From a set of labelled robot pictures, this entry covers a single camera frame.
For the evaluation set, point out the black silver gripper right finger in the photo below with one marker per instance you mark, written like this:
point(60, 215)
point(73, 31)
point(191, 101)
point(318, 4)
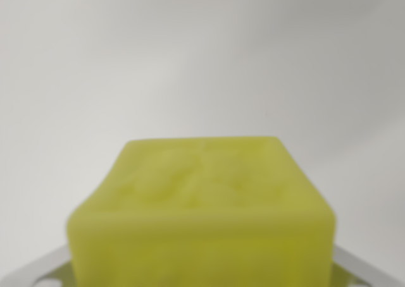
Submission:
point(357, 272)

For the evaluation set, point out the black silver gripper left finger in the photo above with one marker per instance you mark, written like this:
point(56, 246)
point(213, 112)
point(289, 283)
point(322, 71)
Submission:
point(47, 268)

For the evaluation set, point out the yellow translucent embossed cube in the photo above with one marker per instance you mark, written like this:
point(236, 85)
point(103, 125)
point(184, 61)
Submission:
point(202, 230)

